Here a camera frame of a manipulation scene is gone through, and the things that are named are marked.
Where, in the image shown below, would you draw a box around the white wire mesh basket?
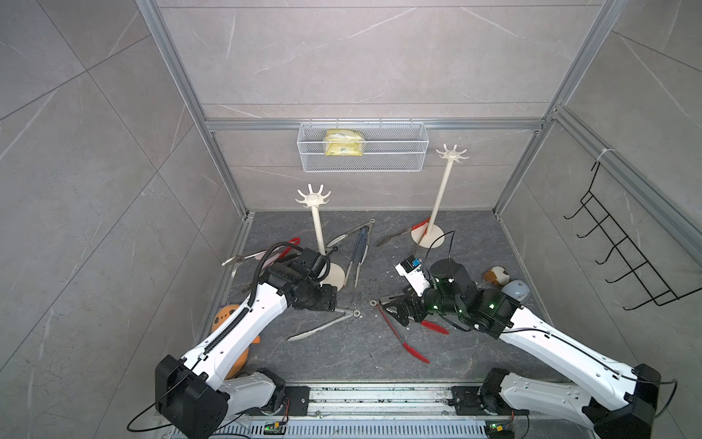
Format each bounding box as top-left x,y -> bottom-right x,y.
297,122 -> 429,173

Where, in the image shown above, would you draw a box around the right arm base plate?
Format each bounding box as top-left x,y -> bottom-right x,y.
448,386 -> 530,417

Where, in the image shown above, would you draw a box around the yellow packet in basket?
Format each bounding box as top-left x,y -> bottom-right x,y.
324,129 -> 366,157

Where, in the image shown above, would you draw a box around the red handled steel tongs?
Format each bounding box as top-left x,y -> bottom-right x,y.
376,219 -> 429,247

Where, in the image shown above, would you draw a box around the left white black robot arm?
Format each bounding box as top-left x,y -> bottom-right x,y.
155,245 -> 337,438

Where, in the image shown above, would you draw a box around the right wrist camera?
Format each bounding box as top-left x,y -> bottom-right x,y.
395,255 -> 431,297

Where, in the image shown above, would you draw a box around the red pink paw tongs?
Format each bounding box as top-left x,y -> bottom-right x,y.
221,247 -> 296,268

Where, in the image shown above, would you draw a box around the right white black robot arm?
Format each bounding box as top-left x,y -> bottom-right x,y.
380,258 -> 663,438

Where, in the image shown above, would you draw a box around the black wire wall hook rack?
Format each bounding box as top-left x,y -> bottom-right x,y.
563,162 -> 701,312

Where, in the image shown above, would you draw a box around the long steel white tongs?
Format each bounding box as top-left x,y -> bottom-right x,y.
287,308 -> 361,342

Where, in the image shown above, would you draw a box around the blue handled cream tongs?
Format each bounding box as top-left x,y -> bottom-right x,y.
344,226 -> 369,285

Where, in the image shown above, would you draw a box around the orange monster plush toy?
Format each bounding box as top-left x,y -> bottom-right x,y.
211,304 -> 263,380

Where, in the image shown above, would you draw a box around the red tipped steel tongs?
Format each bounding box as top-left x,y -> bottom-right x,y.
369,299 -> 449,364

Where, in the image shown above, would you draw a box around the cream utensil stand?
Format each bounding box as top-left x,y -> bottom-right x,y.
296,184 -> 346,290
411,144 -> 468,252

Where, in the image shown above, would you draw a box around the steel tongs with ring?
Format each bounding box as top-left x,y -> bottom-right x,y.
325,219 -> 376,250

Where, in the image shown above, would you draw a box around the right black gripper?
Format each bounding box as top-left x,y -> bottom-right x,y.
380,281 -> 461,326

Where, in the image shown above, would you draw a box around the brown white plush toy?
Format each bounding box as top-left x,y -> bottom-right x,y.
483,265 -> 511,288

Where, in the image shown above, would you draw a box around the grey blue dome toy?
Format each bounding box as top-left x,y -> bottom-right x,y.
501,280 -> 531,303

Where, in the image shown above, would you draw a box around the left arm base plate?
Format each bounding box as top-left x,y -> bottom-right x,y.
246,386 -> 311,416

